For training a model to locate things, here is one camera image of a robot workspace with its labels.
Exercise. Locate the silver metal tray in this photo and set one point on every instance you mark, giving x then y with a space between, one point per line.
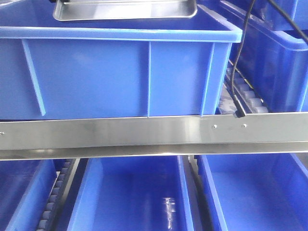
83 10

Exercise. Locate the blue bin lower middle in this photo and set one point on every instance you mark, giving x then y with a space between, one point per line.
145 193

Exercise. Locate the blue bin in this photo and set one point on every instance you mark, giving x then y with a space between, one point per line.
255 192
145 193
24 190

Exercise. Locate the blue plastic crate left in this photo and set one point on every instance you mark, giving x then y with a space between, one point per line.
56 70

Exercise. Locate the blue plastic crate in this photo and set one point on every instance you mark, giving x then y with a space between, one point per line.
274 59
56 70

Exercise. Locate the blue bin lower right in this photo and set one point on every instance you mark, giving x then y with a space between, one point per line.
255 192

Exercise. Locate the steel rack crossbar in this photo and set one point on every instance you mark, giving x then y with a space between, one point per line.
154 136

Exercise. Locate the blue lower plastic crate right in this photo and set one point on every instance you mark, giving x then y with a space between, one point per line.
274 59

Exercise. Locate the blue bin lower left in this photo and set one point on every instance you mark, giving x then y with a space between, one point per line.
24 190

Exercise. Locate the roller conveyor rail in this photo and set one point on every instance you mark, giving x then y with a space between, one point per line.
252 104

